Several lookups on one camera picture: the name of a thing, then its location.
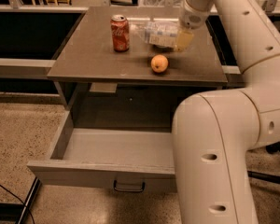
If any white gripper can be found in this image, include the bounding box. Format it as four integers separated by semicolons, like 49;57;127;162
174;0;211;51

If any clear plastic water bottle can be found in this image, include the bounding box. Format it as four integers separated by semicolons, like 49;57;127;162
130;21;178;49

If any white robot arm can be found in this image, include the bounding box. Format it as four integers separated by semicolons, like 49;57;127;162
172;0;280;224

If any open grey top drawer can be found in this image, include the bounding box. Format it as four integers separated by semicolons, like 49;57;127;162
27;111;176;192

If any orange fruit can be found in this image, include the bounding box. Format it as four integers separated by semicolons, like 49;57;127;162
150;55;169;73

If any red soda can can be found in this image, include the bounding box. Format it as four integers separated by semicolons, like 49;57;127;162
110;14;130;52

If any black wheeled stand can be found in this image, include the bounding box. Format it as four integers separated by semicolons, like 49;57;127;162
246;142;280;185

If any grey metal railing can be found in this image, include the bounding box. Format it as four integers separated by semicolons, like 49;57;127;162
0;0;280;89

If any black drawer handle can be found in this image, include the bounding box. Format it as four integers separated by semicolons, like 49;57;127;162
113;180;146;193

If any black floor cable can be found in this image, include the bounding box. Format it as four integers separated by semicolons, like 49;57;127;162
0;177;36;224

